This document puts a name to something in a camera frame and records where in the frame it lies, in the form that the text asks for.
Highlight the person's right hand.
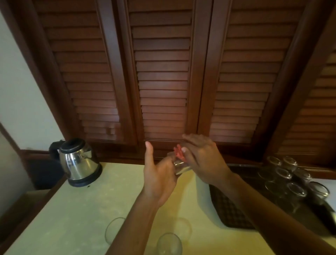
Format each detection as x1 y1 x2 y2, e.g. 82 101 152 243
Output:
181 134 234 185

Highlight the person's left hand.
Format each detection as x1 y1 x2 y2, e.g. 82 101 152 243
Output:
141 141 179 208

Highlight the red cloth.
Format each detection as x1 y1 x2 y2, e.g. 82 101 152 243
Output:
174 144 187 161

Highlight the small clear drinking glass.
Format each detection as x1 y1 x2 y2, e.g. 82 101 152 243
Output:
172 157 193 176

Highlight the person's left forearm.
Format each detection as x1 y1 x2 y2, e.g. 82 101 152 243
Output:
106 193 159 255

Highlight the person's right forearm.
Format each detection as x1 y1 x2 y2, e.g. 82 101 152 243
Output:
219 172 336 255

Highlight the black kettle base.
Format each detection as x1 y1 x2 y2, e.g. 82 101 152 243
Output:
68 163 103 188

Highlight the dark serving tray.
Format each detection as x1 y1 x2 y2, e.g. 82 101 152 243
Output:
209 163 336 237

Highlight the stainless steel electric kettle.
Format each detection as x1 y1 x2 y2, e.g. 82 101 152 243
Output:
49 138 101 182

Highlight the clear stemless glass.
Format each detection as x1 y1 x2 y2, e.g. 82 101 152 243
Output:
156 233 183 255
174 218 192 241
104 217 127 246

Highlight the brown louvered wooden door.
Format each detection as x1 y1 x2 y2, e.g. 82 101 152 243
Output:
116 0 212 147
32 0 137 146
264 5 336 168
197 0 317 151

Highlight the group of upturned clear glasses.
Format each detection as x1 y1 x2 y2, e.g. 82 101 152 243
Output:
257 156 331 213

